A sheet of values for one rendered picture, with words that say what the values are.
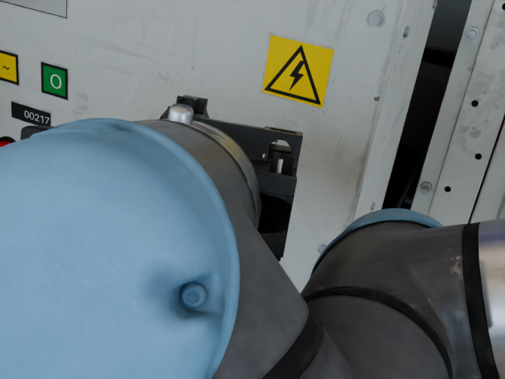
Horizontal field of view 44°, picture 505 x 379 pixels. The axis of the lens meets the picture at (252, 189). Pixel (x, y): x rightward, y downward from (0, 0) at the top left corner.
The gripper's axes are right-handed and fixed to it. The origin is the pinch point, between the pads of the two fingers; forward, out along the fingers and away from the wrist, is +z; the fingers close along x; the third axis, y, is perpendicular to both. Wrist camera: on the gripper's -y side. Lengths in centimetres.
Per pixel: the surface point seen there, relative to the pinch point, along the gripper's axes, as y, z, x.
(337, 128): 10.2, 5.9, 3.7
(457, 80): 24.2, 27.9, 11.0
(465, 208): 29.0, 30.3, -3.8
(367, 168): 13.3, 6.5, 0.8
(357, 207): 13.3, 7.9, -2.9
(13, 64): -22.4, 15.2, 4.3
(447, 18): 33, 87, 27
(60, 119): -17.0, 15.3, -0.5
